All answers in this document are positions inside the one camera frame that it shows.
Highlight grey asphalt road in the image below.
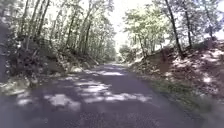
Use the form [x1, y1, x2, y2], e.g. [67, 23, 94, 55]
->
[0, 62, 214, 128]

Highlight wood of trees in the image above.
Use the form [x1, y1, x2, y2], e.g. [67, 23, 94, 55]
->
[118, 0, 224, 63]
[0, 0, 118, 68]

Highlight leaf-covered earth bank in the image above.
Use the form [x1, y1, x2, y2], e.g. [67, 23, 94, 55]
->
[127, 39, 224, 128]
[0, 39, 101, 98]

